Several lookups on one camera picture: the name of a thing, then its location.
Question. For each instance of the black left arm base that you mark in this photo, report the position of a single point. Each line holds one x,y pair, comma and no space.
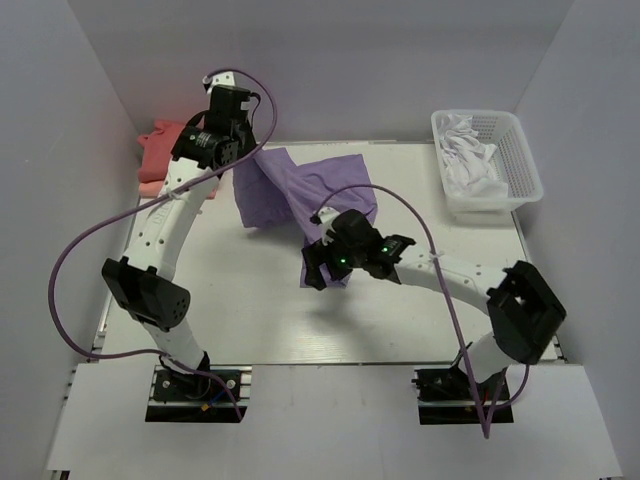
176,398

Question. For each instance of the folded red t-shirt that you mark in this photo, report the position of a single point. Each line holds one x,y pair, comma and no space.
157,147

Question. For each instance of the white plastic basket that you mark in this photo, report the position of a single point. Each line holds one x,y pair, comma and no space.
513,162

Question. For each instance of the white crumpled t-shirt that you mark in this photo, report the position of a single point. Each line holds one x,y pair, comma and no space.
468,172

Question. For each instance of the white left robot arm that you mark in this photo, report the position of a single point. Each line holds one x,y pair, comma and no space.
141,282

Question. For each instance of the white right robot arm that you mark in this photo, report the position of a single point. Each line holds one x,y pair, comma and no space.
524,312

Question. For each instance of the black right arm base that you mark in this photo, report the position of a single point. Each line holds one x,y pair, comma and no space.
446,400

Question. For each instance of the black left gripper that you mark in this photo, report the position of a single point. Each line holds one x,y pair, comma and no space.
248,141

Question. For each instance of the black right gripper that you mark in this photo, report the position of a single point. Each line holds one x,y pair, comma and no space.
318,262

